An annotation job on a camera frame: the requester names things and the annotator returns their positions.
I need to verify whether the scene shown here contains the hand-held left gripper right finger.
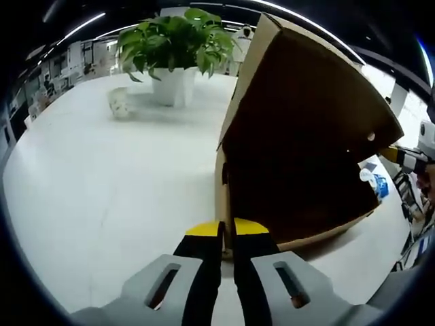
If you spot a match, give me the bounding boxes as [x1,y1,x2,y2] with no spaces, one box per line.
[232,217,387,326]

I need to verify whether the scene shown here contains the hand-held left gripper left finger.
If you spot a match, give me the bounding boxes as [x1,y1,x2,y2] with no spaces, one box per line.
[70,219,226,326]

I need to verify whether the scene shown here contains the brown cardboard shoe box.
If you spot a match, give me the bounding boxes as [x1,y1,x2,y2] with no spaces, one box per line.
[214,12,405,262]

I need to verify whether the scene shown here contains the person's right hand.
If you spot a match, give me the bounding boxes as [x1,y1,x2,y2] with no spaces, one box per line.
[416,168,435,209]

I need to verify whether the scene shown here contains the black tripod stand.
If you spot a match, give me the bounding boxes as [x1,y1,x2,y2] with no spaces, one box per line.
[394,173,423,225]

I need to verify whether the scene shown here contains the grey mesh office chair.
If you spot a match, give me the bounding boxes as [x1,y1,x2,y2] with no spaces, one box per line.
[370,264,435,326]

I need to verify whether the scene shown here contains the patterned paper cup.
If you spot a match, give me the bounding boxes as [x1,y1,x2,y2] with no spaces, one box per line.
[107,87,129,118]

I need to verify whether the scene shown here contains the green potted plant white pot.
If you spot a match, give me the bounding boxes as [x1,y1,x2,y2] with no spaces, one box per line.
[115,8,239,107]

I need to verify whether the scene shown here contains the short ceiling light strip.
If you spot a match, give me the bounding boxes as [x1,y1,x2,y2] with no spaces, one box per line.
[56,12,107,46]

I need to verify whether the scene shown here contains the blue white wall poster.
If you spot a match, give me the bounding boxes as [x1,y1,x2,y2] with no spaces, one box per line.
[416,234,433,254]

